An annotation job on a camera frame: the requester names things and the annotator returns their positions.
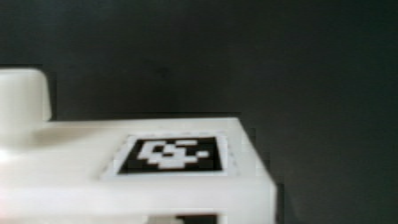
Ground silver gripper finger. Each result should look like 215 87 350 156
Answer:
147 213 220 224

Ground white drawer tray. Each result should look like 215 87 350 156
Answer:
0 69 277 224

